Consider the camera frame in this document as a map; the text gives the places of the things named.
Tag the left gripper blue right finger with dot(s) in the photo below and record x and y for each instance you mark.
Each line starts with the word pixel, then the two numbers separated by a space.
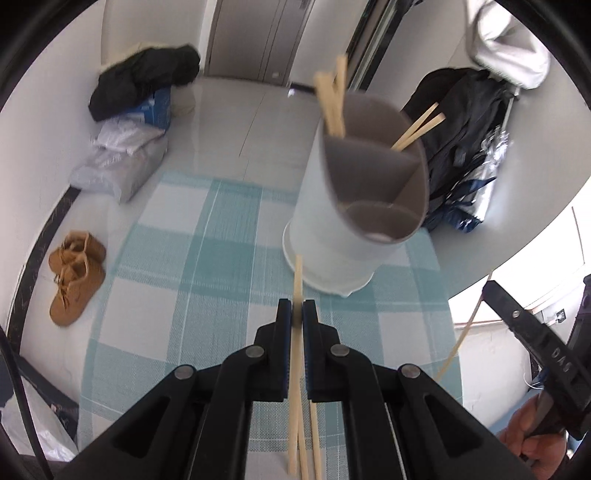
pixel 323 375

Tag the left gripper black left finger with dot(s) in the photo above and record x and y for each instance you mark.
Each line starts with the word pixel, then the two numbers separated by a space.
pixel 272 372

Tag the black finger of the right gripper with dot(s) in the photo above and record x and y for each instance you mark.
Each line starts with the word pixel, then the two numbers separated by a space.
pixel 524 325

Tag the person's right hand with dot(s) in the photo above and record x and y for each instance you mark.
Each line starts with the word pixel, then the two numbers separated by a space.
pixel 547 451

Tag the wooden chopstick on mat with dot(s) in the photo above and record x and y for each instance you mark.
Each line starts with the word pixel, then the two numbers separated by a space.
pixel 302 447
pixel 315 441

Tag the teal plaid placemat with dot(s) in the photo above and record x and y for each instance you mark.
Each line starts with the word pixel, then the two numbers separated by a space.
pixel 203 268

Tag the silver blue folded umbrella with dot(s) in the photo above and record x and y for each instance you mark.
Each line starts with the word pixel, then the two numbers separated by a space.
pixel 466 206

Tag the white utensil holder grey dividers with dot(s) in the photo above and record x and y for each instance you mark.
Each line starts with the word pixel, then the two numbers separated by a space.
pixel 360 199

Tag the tan boot near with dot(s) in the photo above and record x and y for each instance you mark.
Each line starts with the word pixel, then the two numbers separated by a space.
pixel 76 284

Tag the tan boot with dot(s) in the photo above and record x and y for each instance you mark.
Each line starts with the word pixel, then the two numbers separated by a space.
pixel 76 284
pixel 75 243

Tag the tan boot far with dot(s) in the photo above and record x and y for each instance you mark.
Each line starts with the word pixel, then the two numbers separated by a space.
pixel 75 243

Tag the white plastic bag lower left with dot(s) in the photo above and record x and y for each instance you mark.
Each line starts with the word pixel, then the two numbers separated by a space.
pixel 53 439

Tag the chopstick in holder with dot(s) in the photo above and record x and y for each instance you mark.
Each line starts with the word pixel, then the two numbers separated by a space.
pixel 421 132
pixel 325 92
pixel 341 66
pixel 421 121

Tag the grey parcel bag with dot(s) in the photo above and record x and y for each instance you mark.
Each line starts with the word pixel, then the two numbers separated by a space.
pixel 118 174

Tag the black backpack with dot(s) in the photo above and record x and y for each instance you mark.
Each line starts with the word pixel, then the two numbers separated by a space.
pixel 472 101

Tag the white plastic bags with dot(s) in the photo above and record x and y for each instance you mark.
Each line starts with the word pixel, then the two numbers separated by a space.
pixel 125 135

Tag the blue cardboard box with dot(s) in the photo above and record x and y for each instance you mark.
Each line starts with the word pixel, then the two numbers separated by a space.
pixel 155 110

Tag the white hanging garment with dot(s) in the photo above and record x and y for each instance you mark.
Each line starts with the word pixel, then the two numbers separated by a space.
pixel 499 42

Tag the black jacket pile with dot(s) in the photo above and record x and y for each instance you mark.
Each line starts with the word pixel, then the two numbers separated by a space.
pixel 128 83

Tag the grey entrance door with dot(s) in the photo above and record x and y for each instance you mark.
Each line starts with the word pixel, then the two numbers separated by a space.
pixel 256 40

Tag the glass sliding door black frame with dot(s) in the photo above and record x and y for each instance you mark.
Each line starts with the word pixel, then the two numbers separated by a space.
pixel 369 37

